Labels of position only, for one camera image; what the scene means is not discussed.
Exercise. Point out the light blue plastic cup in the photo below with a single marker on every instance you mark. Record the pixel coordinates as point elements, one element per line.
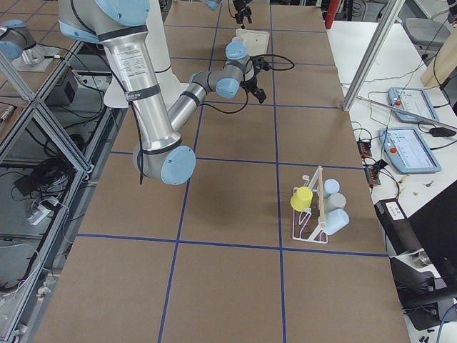
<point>335,220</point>

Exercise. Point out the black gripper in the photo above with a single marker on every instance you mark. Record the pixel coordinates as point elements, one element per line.
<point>251,83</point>
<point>240,7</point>

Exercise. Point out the grey translucent plastic cup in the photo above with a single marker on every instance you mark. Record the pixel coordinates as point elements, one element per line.
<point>334,201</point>

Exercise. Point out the white wire cup rack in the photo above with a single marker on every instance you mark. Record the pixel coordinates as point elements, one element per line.
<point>301,230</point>

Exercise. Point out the yellow plastic cup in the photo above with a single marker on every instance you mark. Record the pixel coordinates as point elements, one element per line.
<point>301,198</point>

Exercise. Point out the black computer monitor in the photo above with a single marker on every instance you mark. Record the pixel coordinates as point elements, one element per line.
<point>425,298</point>

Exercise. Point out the grey office chair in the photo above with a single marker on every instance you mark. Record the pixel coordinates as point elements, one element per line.
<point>426,35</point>

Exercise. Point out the blue teach pendant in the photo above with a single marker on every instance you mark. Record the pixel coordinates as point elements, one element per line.
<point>407,151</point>
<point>412,100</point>

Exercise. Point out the aluminium frame post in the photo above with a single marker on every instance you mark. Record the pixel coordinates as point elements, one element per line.
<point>379,36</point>

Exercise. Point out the brown paper table mat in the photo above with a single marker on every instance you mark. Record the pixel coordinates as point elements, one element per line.
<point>213,260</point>

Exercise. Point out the metal rod with stand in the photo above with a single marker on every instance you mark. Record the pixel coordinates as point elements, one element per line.
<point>417,116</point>

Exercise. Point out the white plastic tray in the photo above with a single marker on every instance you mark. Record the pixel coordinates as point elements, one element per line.
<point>256,42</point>

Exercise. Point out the black power supply box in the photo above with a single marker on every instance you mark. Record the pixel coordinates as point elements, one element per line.
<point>399,235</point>

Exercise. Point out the blue teach pendant far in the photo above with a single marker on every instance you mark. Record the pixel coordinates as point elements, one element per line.
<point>412,100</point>

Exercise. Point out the blue teach pendant near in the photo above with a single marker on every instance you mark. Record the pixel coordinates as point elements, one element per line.
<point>407,151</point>

